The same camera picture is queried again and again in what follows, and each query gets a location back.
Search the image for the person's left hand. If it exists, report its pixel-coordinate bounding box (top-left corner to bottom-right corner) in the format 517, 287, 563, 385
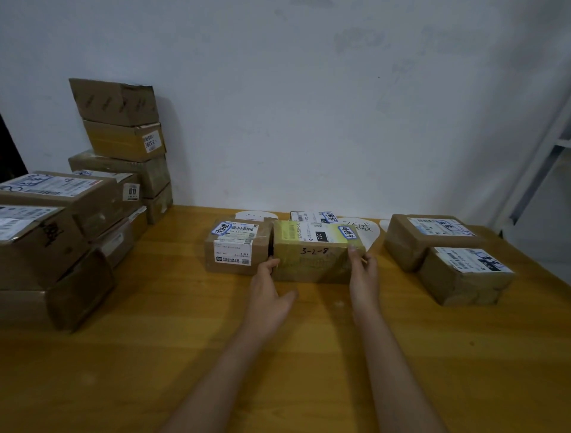
242, 258, 299, 334

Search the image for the person's right hand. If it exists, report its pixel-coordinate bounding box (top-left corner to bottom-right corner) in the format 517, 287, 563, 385
347, 244, 381, 314

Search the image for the yellow-taped cardboard box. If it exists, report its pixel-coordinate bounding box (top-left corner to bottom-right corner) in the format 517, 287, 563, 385
272, 220, 368, 283

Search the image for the person's right forearm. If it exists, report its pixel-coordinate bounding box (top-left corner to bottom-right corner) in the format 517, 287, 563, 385
355, 305, 449, 433

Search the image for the person's left forearm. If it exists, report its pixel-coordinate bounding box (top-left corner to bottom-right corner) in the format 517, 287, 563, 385
161, 319, 274, 433

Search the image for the heart-shaped white paper sign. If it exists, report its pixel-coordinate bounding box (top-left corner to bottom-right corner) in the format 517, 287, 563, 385
338, 217, 382, 253

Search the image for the white box with blue sticker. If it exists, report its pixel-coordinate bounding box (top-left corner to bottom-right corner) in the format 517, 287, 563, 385
289, 210, 341, 224

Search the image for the brown box with shipping label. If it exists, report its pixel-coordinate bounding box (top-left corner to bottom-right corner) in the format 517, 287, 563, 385
384, 214, 486, 273
417, 247, 515, 308

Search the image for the small box with white labels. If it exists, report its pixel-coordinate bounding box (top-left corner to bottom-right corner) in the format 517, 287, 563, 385
204, 217, 274, 276

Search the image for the round white paper sign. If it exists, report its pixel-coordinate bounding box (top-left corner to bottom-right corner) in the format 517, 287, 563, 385
235, 210, 278, 223

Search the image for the pile of cardboard parcels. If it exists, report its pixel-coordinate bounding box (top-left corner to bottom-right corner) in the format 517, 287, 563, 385
0, 78, 174, 333

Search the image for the dark board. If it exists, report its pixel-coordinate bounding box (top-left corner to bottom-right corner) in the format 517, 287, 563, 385
0, 112, 28, 184

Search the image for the white metal shelf frame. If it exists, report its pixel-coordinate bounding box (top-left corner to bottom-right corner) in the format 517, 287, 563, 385
490, 95, 571, 286

